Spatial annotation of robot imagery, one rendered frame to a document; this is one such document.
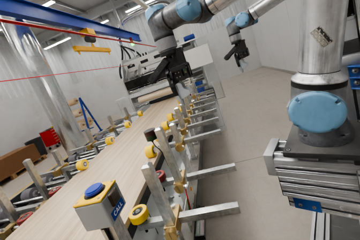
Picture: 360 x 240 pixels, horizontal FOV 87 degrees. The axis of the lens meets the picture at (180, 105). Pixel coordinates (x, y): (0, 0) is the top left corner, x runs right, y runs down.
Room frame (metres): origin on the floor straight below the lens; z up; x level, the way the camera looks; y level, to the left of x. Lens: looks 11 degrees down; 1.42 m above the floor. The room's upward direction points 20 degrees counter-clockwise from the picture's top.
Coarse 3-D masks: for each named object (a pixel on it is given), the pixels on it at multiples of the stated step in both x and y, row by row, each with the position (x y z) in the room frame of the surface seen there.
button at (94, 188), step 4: (96, 184) 0.40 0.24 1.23; (100, 184) 0.40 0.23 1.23; (88, 188) 0.40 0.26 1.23; (92, 188) 0.39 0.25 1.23; (96, 188) 0.39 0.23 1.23; (100, 188) 0.39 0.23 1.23; (88, 192) 0.38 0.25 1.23; (92, 192) 0.38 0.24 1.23; (96, 192) 0.38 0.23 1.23; (88, 196) 0.37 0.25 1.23
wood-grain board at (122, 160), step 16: (144, 112) 3.00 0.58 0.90; (160, 112) 2.56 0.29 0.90; (128, 128) 2.33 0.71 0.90; (144, 128) 2.05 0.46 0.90; (112, 144) 1.87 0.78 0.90; (128, 144) 1.68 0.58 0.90; (144, 144) 1.53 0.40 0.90; (96, 160) 1.56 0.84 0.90; (112, 160) 1.42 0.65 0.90; (128, 160) 1.31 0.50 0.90; (144, 160) 1.21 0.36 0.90; (80, 176) 1.33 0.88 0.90; (96, 176) 1.23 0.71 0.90; (112, 176) 1.14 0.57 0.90; (128, 176) 1.06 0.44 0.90; (64, 192) 1.16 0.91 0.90; (80, 192) 1.08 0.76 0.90; (128, 192) 0.89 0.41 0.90; (48, 208) 1.03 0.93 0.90; (64, 208) 0.96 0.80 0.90; (128, 208) 0.76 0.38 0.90; (32, 224) 0.92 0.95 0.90; (48, 224) 0.86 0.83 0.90; (64, 224) 0.82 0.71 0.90; (80, 224) 0.77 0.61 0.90; (128, 224) 0.69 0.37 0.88
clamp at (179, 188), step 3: (183, 171) 0.95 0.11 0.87; (183, 174) 0.93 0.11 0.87; (183, 177) 0.90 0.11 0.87; (183, 180) 0.88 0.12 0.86; (174, 183) 0.87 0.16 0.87; (177, 183) 0.87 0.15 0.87; (180, 183) 0.86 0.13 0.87; (183, 183) 0.87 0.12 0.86; (177, 186) 0.85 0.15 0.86; (180, 186) 0.85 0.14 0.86; (174, 189) 0.86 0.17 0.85; (177, 189) 0.85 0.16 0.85; (180, 189) 0.85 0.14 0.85; (183, 189) 0.84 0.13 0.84; (177, 192) 0.85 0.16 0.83; (180, 192) 0.85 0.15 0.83
